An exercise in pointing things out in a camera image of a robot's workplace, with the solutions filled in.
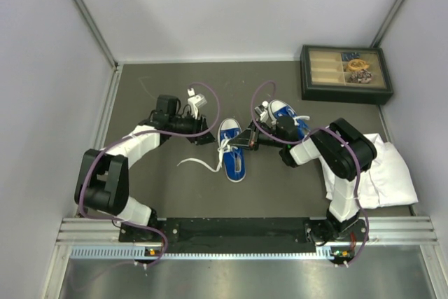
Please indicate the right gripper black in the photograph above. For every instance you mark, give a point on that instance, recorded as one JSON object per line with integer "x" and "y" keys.
{"x": 246, "y": 136}

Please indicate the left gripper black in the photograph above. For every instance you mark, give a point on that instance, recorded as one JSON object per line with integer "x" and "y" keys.
{"x": 199, "y": 125}

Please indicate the blue sneaker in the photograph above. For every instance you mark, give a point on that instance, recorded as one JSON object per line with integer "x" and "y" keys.
{"x": 290, "y": 117}
{"x": 231, "y": 157}

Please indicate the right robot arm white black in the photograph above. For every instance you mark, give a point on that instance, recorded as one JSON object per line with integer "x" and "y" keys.
{"x": 340, "y": 145}

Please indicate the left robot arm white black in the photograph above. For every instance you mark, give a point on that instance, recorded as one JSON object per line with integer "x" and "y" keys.
{"x": 103, "y": 180}

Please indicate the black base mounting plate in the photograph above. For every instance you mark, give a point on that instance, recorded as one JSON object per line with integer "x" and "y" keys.
{"x": 253, "y": 235}

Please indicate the black compartment display box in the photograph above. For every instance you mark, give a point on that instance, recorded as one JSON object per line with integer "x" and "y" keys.
{"x": 323, "y": 76}

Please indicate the blue patterned item in box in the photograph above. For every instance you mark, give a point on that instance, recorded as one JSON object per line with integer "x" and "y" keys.
{"x": 349, "y": 56}

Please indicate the floral item in box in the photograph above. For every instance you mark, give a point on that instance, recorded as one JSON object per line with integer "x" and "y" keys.
{"x": 360, "y": 77}

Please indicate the yellow item in box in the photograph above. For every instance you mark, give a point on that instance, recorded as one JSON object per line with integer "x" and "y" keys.
{"x": 357, "y": 65}

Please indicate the white folded shirt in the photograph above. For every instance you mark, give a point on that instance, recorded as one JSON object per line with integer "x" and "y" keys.
{"x": 388, "y": 182}

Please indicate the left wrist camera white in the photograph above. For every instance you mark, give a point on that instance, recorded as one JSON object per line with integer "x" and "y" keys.
{"x": 195, "y": 102}

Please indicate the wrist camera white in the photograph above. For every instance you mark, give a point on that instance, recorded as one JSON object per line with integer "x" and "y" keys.
{"x": 195, "y": 102}
{"x": 261, "y": 112}

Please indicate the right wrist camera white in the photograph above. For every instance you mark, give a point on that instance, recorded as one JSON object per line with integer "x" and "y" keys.
{"x": 261, "y": 112}

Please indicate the grey slotted cable duct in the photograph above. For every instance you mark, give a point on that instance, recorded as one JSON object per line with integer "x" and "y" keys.
{"x": 143, "y": 253}

